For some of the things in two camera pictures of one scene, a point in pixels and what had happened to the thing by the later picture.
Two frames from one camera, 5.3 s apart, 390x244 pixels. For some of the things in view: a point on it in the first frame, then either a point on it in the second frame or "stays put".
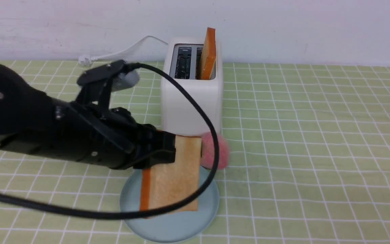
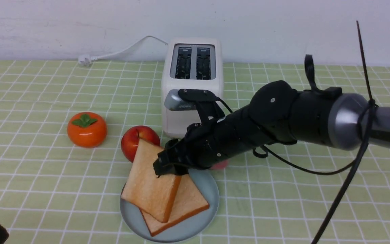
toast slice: x=208 y=57 -> x=154 y=195
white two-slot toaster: x=182 y=61 stays put
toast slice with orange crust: x=163 y=185 -> x=188 y=202
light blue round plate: x=170 y=227 stays put
